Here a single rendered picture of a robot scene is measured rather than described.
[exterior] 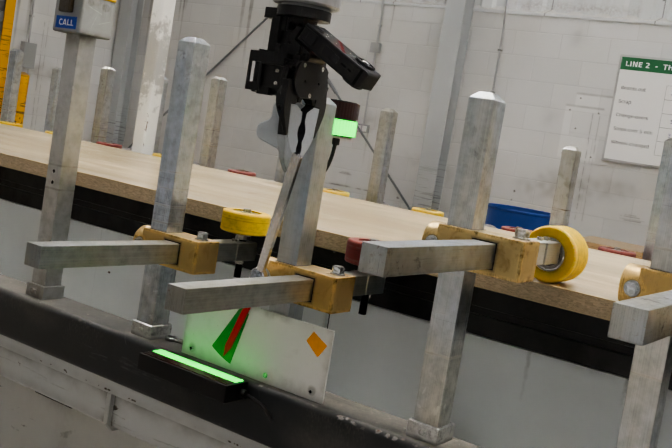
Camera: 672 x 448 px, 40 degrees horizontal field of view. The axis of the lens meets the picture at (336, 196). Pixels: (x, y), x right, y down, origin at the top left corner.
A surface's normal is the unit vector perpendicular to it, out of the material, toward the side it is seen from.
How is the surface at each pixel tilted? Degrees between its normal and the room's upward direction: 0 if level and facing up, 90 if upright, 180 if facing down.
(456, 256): 90
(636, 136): 90
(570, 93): 90
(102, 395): 90
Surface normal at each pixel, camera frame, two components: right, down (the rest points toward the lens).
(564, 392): -0.56, -0.04
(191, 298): 0.81, 0.18
